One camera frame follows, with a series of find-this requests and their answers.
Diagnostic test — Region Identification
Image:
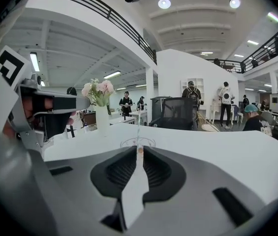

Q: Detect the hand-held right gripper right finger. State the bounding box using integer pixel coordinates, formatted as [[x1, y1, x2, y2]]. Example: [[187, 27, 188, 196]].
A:
[[142, 147, 186, 204]]

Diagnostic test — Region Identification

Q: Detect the black mesh office chair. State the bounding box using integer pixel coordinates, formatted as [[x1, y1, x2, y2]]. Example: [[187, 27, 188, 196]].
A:
[[149, 96, 199, 131]]

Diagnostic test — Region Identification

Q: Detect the black curved balcony railing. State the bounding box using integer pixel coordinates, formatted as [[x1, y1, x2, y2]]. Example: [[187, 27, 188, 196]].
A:
[[31, 0, 158, 65]]

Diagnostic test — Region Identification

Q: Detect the clear glass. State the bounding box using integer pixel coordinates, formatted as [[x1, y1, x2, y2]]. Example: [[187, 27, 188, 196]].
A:
[[120, 137, 157, 149]]

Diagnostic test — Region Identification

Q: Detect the pink flower bouquet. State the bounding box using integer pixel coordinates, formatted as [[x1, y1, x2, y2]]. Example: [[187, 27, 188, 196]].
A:
[[81, 78, 116, 107]]

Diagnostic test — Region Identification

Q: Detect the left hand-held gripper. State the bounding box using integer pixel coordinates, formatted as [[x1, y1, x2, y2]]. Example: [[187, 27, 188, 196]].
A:
[[0, 0, 92, 149]]

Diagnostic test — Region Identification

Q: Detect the white ceramic vase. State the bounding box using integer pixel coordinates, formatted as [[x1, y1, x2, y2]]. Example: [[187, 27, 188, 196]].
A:
[[95, 105, 110, 137]]

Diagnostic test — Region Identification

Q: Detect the fluorescent tube light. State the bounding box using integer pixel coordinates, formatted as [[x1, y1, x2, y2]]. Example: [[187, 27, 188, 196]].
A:
[[29, 52, 41, 72], [103, 70, 122, 80]]

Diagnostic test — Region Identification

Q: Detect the blue upholstered chair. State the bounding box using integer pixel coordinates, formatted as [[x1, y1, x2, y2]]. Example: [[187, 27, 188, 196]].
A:
[[231, 104, 244, 125]]

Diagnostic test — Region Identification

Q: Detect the white shelf cabinet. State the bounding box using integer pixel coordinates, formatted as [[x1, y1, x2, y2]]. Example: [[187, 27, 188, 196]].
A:
[[180, 77, 205, 100]]

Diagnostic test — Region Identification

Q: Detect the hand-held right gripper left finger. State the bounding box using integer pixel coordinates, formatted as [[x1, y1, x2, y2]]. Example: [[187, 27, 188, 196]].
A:
[[90, 146, 138, 199]]

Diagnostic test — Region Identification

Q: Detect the black straight balcony railing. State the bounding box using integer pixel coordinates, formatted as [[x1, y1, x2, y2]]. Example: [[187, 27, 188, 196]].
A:
[[206, 23, 278, 74]]

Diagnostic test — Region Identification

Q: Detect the person's left hand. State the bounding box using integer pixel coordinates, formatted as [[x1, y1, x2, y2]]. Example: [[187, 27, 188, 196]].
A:
[[22, 97, 55, 120]]

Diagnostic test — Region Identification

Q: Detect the white paper strip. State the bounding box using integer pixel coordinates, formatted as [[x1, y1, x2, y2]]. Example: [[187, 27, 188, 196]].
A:
[[121, 109, 151, 231]]

